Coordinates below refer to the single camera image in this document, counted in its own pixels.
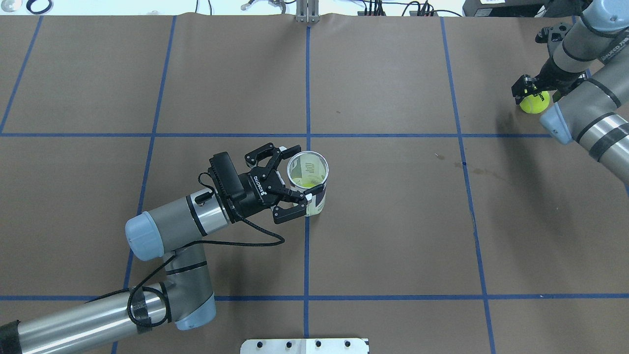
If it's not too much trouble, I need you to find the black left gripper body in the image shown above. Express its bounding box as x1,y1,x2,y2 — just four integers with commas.
231,170,289,217

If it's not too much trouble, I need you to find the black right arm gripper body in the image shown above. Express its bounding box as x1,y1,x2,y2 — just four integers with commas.
538,62,583,94

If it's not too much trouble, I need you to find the Wilson yellow tennis ball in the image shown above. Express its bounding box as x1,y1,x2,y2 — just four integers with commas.
519,90,551,114

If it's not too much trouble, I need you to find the white blue tennis ball can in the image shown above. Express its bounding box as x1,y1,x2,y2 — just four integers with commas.
286,151,329,217

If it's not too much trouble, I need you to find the Roland Garros yellow tennis ball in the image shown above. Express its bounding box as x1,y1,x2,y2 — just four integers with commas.
296,177,321,190

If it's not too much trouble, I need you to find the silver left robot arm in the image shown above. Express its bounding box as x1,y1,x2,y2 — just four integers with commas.
1,167,327,354

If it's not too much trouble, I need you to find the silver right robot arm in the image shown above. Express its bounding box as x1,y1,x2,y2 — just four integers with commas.
260,0,628,181

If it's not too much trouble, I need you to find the black box with label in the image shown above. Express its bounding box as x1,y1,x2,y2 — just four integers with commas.
462,0,544,18

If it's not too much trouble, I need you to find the brown paper table cover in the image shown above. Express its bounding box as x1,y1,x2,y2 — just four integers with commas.
1,13,628,354

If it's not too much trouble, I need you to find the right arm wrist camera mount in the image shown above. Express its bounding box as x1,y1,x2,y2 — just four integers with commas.
535,22,572,56

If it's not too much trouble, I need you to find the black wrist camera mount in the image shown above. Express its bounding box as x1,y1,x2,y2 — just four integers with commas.
207,152,246,202

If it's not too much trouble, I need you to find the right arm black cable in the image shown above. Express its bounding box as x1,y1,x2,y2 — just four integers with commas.
577,0,629,37

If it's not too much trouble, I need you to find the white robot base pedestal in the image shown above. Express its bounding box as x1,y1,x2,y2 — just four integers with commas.
240,338,370,354

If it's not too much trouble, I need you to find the aluminium frame post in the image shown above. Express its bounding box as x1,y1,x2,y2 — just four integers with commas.
296,0,320,24

